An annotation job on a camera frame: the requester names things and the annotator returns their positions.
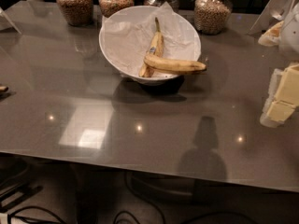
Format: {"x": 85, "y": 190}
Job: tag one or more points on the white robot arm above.
{"x": 278, "y": 25}

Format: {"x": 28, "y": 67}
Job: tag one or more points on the white paper liner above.
{"x": 130, "y": 41}

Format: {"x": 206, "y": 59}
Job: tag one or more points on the white bowl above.
{"x": 114, "y": 55}

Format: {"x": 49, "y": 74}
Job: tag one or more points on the white folded card left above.
{"x": 6, "y": 22}

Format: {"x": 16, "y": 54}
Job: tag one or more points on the right glass jar with beans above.
{"x": 210, "y": 16}

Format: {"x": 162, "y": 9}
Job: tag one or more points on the left glass jar with grains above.
{"x": 76, "y": 12}

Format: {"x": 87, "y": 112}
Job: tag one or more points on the small object at left edge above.
{"x": 3, "y": 89}

